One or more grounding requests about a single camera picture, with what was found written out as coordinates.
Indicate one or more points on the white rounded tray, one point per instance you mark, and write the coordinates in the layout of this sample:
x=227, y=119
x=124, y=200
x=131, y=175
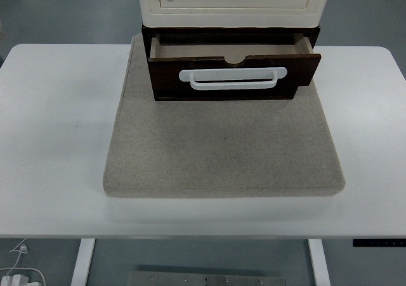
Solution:
x=19, y=280

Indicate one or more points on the white table leg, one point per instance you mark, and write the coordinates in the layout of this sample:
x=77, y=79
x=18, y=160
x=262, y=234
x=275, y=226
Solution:
x=318, y=260
x=83, y=260

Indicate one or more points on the cream plastic cabinet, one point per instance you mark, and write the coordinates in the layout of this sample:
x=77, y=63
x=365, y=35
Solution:
x=234, y=17

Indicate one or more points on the dark wooden drawer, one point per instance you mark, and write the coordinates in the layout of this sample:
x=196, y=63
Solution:
x=165, y=76

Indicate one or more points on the grey metal plate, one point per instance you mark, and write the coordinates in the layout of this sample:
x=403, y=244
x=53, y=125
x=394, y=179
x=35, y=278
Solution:
x=206, y=279

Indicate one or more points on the black table control panel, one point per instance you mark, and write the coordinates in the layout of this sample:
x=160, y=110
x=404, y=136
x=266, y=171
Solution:
x=377, y=243

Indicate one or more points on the beige fabric mat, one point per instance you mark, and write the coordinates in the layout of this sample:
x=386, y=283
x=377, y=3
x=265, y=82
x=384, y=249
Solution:
x=222, y=146

